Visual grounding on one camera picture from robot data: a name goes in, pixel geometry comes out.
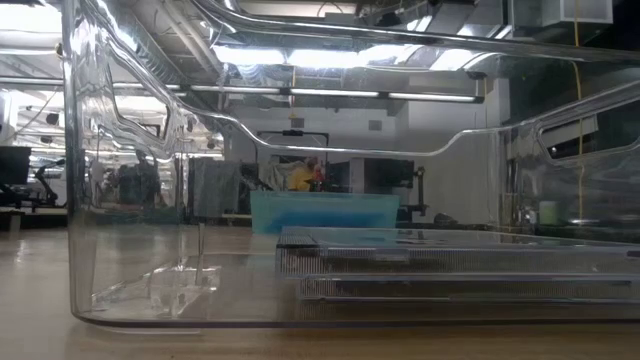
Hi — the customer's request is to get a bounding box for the teal translucent plastic bin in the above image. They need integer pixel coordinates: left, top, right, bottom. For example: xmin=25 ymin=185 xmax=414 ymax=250
xmin=249 ymin=190 xmax=401 ymax=236

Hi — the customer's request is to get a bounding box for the white printed cloth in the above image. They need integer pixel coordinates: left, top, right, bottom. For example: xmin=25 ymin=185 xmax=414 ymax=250
xmin=259 ymin=158 xmax=291 ymax=192

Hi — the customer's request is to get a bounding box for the black monitor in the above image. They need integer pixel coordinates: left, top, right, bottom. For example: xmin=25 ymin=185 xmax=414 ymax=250
xmin=0 ymin=145 xmax=32 ymax=185
xmin=363 ymin=157 xmax=416 ymax=191

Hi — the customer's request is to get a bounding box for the long linear lamp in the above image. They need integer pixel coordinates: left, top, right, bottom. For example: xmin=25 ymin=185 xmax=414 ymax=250
xmin=189 ymin=84 xmax=485 ymax=105

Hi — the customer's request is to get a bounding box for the black stand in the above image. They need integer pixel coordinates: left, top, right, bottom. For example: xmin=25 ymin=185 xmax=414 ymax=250
xmin=399 ymin=165 xmax=431 ymax=221

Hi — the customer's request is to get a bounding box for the grey covered rack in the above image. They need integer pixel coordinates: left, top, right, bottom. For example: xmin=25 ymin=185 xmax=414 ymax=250
xmin=188 ymin=157 xmax=242 ymax=220

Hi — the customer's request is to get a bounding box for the clear plastic bin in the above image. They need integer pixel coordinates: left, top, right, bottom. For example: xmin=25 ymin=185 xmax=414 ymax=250
xmin=60 ymin=0 xmax=640 ymax=335

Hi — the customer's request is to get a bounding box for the pale green cup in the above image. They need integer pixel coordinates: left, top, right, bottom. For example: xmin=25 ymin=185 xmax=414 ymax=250
xmin=538 ymin=200 xmax=559 ymax=226

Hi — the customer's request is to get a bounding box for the black aluminium table frame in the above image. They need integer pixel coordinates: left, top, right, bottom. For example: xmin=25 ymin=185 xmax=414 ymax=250
xmin=117 ymin=214 xmax=549 ymax=233

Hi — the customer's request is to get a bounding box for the yellow cable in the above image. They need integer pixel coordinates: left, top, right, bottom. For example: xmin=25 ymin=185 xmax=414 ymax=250
xmin=571 ymin=0 xmax=587 ymax=226

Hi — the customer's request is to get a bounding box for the white duct box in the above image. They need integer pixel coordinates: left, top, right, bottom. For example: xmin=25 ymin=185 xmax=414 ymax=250
xmin=542 ymin=0 xmax=615 ymax=26

